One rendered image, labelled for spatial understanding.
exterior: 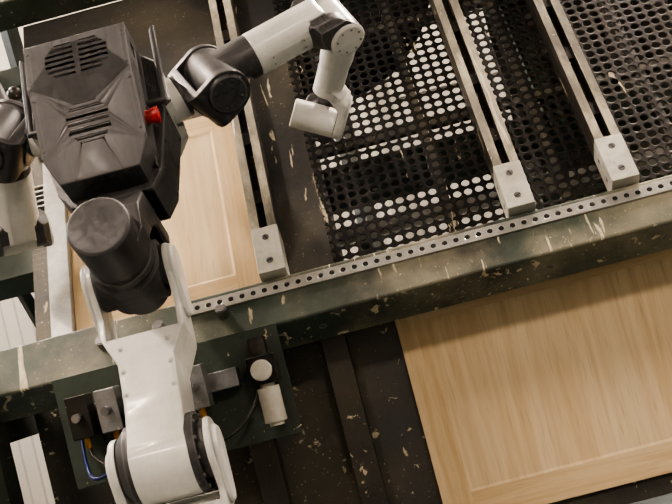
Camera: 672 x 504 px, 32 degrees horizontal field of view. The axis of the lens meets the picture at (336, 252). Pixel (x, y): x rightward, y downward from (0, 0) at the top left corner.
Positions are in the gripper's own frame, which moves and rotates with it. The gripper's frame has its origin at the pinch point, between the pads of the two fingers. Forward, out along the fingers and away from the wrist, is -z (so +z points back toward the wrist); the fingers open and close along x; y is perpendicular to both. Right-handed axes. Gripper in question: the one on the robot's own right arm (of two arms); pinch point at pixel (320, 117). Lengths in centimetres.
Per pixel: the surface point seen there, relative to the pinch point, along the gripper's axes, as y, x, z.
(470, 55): -38.9, 5.2, -2.4
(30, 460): 186, -133, -279
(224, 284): 30.1, -30.2, 23.9
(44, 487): 182, -148, -276
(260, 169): 16.5, -8.0, 9.9
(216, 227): 29.9, -18.4, 12.1
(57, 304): 68, -25, 22
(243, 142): 19.3, -1.0, 2.7
